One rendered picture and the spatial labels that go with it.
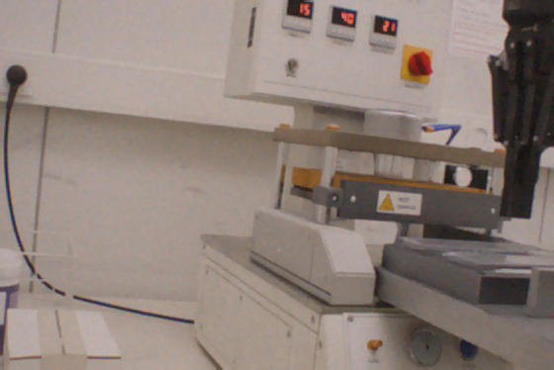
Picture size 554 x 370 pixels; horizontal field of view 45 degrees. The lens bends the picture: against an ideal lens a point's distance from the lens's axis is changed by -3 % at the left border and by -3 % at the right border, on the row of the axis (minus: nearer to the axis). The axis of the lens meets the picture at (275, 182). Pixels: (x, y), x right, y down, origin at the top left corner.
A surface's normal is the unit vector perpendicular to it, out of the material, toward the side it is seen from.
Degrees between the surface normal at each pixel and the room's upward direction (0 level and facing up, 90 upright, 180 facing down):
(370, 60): 90
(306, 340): 90
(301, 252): 90
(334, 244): 40
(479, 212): 90
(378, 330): 65
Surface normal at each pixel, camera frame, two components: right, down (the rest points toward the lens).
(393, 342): 0.38, -0.33
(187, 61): 0.32, 0.08
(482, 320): -0.92, -0.09
